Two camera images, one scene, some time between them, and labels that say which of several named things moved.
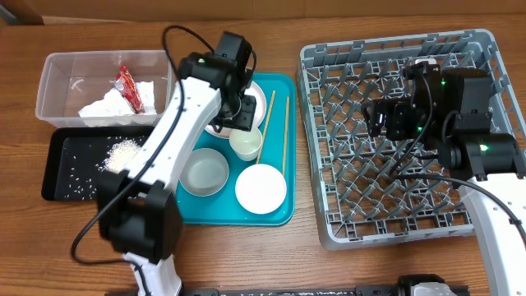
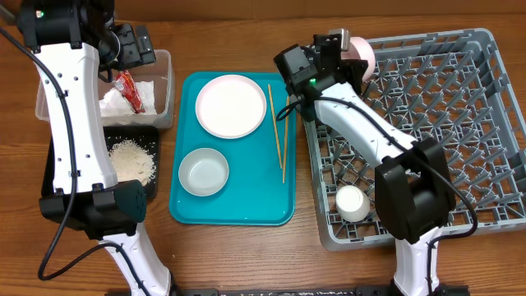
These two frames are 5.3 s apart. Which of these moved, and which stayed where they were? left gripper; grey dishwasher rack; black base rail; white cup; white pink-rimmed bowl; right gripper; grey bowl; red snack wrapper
Moved: white pink-rimmed bowl; white cup; right gripper; left gripper
Stayed: grey bowl; red snack wrapper; grey dishwasher rack; black base rail
